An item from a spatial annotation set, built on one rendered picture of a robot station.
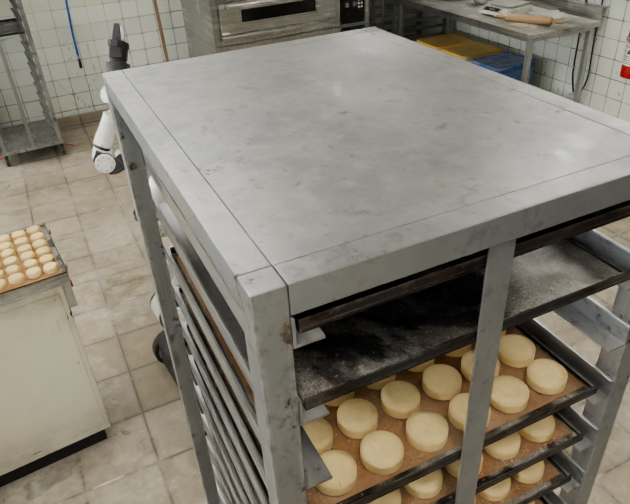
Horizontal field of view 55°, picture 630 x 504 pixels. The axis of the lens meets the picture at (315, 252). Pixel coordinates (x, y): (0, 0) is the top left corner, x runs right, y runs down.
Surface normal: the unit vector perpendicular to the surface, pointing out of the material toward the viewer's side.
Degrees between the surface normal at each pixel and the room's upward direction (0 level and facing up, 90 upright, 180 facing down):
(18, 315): 90
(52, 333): 90
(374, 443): 0
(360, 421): 0
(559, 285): 0
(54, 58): 90
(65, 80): 90
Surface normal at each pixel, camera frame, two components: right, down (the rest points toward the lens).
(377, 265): 0.44, 0.47
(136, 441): -0.05, -0.83
